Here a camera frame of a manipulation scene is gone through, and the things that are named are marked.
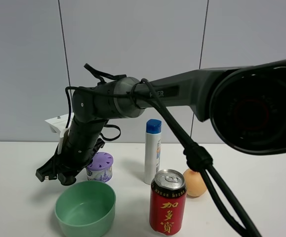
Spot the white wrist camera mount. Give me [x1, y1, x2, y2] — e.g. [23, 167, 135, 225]
[45, 113, 74, 155]

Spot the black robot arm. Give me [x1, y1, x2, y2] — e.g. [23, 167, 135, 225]
[36, 60, 286, 186]

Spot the green plastic bowl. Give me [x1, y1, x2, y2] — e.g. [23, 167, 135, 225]
[54, 181, 116, 237]

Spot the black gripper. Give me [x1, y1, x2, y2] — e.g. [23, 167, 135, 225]
[36, 138, 105, 186]

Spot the red drink can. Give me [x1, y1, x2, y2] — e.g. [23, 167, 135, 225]
[149, 169, 187, 236]

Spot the yellow peach fruit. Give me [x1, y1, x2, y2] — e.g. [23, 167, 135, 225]
[183, 169, 207, 198]

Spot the purple lid air freshener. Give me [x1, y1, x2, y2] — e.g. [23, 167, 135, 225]
[86, 152, 114, 183]

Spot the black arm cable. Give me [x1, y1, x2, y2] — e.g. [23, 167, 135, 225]
[65, 63, 262, 237]

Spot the white bottle blue cap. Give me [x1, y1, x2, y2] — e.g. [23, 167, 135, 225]
[144, 119, 162, 185]

